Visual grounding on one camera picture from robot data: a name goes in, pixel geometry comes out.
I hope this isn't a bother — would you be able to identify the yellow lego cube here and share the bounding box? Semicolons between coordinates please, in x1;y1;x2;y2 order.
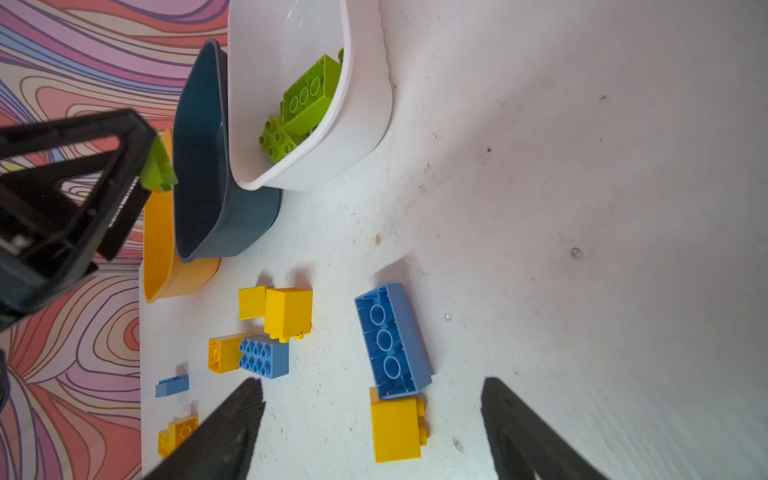
264;288;313;343
238;286;268;321

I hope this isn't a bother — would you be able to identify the yellow small lego brick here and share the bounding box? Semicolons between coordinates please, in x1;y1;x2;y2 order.
207;334;246;374

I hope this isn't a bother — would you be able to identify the blue lego brick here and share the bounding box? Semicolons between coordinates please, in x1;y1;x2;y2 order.
155;375;189;398
238;335;290;379
354;283;432;400

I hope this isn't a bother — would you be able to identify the green lego brick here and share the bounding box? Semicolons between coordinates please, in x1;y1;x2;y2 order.
280;55;341;135
259;115;306;163

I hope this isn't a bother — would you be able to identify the dark teal plastic bin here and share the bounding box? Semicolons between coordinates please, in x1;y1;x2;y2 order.
173;39;282;263

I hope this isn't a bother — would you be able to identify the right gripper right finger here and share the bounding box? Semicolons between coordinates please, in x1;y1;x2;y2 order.
481;377;606;480

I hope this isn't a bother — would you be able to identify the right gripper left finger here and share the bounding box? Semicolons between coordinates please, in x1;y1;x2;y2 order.
147;378;265;480

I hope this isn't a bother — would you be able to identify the yellow plastic bin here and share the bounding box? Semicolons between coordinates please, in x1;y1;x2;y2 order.
142;128;222;304

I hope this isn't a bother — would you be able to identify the yellow lego brick right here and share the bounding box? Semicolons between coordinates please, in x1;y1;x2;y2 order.
369;387;428;463

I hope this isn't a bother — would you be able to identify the green lego brick lowest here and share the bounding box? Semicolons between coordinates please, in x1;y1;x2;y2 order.
139;131;178;193

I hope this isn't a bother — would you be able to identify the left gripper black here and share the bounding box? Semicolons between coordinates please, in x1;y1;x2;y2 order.
1;109;156;330

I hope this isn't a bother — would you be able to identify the yellow flat lego brick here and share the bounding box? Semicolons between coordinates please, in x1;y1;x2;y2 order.
158;415;199;458

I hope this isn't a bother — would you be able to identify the yellow lego cube right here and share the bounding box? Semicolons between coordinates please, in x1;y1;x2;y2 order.
264;288;313;343

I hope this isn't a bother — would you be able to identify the white plastic bin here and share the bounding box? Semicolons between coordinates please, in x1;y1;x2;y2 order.
228;1;393;191

